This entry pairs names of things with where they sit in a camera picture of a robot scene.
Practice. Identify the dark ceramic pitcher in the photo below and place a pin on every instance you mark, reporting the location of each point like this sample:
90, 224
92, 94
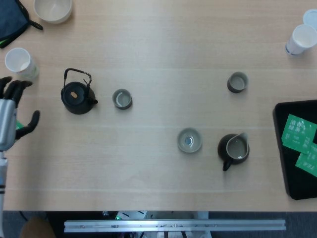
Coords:
223, 148

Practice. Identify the aluminium rail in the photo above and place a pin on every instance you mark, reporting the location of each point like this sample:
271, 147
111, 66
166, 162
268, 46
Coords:
173, 225

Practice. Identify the white cup far right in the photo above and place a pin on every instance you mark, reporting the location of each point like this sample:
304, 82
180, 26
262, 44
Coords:
311, 17

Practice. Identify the dark fabric pouch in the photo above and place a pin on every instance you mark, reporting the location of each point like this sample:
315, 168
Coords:
10, 17

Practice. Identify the paper cup blue print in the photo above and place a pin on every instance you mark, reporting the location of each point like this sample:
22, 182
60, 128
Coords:
294, 48

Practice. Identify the dark cylindrical teacup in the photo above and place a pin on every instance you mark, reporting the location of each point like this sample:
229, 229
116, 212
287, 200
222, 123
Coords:
236, 89
122, 106

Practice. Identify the cream ceramic bowl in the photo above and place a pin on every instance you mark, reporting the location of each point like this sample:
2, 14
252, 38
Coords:
53, 11

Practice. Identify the paper cup green print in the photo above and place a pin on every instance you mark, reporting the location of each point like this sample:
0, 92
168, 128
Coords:
28, 72

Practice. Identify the brown round stool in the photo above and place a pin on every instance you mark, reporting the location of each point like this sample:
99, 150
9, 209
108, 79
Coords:
37, 228

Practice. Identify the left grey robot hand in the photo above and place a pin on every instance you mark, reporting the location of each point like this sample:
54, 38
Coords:
6, 119

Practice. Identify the green tea packet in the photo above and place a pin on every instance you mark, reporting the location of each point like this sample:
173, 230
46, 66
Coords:
18, 125
296, 134
307, 164
313, 148

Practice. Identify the black plastic tray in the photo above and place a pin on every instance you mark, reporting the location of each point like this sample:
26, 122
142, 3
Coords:
297, 183

